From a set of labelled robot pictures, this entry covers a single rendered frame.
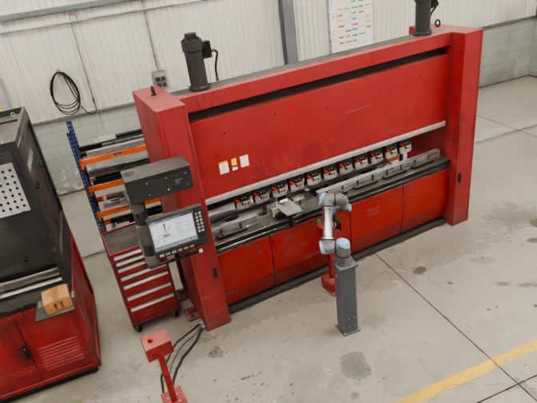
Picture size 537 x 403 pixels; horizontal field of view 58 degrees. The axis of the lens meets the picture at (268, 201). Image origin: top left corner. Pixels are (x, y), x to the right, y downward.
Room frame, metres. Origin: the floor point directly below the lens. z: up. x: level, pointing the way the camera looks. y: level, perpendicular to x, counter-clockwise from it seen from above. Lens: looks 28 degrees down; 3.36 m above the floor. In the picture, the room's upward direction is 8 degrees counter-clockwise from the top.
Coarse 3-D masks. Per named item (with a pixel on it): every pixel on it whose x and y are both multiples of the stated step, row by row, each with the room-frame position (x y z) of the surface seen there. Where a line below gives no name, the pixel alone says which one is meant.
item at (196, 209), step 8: (184, 208) 3.39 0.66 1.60; (192, 208) 3.38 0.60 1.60; (200, 208) 3.40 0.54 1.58; (160, 216) 3.31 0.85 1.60; (168, 216) 3.31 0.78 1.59; (200, 216) 3.39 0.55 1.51; (200, 224) 3.39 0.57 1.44; (200, 232) 3.38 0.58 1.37; (152, 240) 3.25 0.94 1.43; (192, 240) 3.36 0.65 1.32; (200, 240) 3.38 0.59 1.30; (208, 240) 3.40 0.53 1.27; (168, 248) 3.29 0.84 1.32; (176, 248) 3.31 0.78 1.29; (184, 248) 3.33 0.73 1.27; (192, 248) 3.35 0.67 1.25; (160, 256) 3.26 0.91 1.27; (168, 256) 3.29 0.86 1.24
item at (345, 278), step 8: (352, 264) 3.47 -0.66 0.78; (336, 272) 3.49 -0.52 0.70; (344, 272) 3.43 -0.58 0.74; (352, 272) 3.45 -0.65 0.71; (336, 280) 3.50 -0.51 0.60; (344, 280) 3.42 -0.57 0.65; (352, 280) 3.45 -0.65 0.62; (336, 288) 3.51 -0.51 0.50; (344, 288) 3.42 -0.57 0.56; (352, 288) 3.45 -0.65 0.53; (336, 296) 3.52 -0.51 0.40; (344, 296) 3.42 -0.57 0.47; (352, 296) 3.45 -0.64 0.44; (336, 304) 3.53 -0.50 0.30; (344, 304) 3.43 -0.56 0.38; (352, 304) 3.44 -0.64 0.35; (344, 312) 3.43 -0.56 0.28; (352, 312) 3.44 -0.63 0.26; (344, 320) 3.43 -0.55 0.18; (352, 320) 3.44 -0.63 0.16; (344, 328) 3.43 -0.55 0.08; (352, 328) 3.44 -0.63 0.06; (344, 336) 3.41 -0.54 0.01
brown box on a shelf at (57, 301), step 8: (56, 288) 3.26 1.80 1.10; (64, 288) 3.25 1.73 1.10; (48, 296) 3.17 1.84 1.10; (56, 296) 3.15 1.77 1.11; (64, 296) 3.14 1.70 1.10; (72, 296) 3.27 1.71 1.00; (40, 304) 3.22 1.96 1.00; (48, 304) 3.07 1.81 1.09; (56, 304) 3.09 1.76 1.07; (64, 304) 3.12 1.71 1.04; (72, 304) 3.14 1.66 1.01; (40, 312) 3.12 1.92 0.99; (48, 312) 3.06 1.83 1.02; (56, 312) 3.09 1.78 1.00; (64, 312) 3.08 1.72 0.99; (40, 320) 3.02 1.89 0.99
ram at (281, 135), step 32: (416, 64) 5.02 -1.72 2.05; (288, 96) 4.47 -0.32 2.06; (320, 96) 4.56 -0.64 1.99; (352, 96) 4.70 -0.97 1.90; (384, 96) 4.85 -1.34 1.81; (416, 96) 5.02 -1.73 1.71; (192, 128) 4.04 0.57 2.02; (224, 128) 4.16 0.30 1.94; (256, 128) 4.28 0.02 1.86; (288, 128) 4.41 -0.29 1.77; (320, 128) 4.55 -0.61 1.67; (352, 128) 4.69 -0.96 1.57; (384, 128) 4.85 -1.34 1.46; (416, 128) 5.03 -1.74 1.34; (224, 160) 4.13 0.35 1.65; (256, 160) 4.26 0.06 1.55; (288, 160) 4.39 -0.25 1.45; (320, 160) 4.53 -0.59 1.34; (224, 192) 4.11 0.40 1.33
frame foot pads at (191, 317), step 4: (184, 288) 4.39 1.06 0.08; (176, 292) 4.42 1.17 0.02; (180, 292) 4.37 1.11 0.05; (184, 292) 4.38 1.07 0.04; (180, 296) 4.33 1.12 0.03; (184, 296) 4.32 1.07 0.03; (188, 296) 4.31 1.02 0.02; (180, 300) 4.26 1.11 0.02; (184, 300) 4.28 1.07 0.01; (188, 308) 4.07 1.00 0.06; (192, 308) 4.10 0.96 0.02; (196, 308) 4.04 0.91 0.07; (184, 312) 4.07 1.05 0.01; (188, 312) 4.04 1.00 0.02; (192, 312) 4.02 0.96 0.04; (196, 312) 4.03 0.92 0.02; (188, 316) 3.98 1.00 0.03; (192, 316) 3.95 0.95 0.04; (196, 316) 3.96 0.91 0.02; (192, 320) 3.92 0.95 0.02
